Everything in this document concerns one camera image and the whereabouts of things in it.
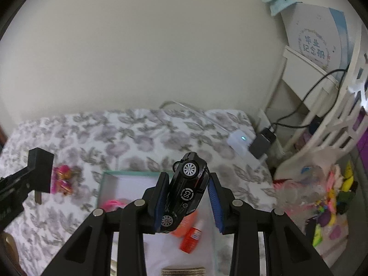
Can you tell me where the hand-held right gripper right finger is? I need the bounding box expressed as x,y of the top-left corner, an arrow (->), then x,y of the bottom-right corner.
207,172 -> 334,276

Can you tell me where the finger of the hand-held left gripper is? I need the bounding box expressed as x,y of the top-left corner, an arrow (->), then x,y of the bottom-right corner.
0,165 -> 31,199

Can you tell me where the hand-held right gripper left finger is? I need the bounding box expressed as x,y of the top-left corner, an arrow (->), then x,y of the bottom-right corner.
42,172 -> 170,276

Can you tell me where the black toy car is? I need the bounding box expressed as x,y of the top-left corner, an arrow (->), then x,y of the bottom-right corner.
161,152 -> 212,233

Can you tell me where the black power adapter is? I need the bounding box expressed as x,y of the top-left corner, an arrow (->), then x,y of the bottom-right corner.
27,147 -> 55,204

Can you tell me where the small blue and coral box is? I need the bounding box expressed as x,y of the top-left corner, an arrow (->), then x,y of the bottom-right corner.
171,209 -> 199,238

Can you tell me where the white box with teal rim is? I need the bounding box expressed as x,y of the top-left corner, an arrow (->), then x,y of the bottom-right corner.
95,170 -> 230,276

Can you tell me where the gold and black patterned comb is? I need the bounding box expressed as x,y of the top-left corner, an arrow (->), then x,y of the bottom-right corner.
160,267 -> 206,276

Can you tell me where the orange bottle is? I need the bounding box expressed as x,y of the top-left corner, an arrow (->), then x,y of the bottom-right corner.
180,219 -> 204,254

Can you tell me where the toy figure with pink hat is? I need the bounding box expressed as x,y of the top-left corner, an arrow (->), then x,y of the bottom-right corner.
50,164 -> 83,197

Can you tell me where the pink smart watch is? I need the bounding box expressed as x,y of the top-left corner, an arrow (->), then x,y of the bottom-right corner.
103,199 -> 127,211

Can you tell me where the white device with light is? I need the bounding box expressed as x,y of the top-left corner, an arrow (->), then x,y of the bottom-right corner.
227,130 -> 256,158

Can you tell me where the grey floral blanket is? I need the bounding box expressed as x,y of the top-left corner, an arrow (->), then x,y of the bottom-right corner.
0,108 -> 277,276

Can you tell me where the black charger block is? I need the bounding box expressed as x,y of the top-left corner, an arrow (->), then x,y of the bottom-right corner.
249,129 -> 276,160

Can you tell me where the pile of colourful toys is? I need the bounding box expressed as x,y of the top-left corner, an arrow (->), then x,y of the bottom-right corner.
273,161 -> 357,248

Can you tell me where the white plastic basket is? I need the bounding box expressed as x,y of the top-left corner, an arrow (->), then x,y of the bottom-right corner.
259,20 -> 368,180

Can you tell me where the purple box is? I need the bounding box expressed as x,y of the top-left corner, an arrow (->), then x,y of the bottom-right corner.
352,112 -> 368,156

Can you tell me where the white and blue album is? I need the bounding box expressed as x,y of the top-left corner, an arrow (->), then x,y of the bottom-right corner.
280,2 -> 354,73

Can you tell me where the teal cloth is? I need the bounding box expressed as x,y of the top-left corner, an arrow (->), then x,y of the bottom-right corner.
262,0 -> 297,17

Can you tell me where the thin grey cable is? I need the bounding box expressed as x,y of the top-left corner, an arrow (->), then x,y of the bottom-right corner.
159,101 -> 202,113

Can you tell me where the black cable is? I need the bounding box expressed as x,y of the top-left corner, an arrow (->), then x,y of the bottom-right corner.
270,68 -> 350,133

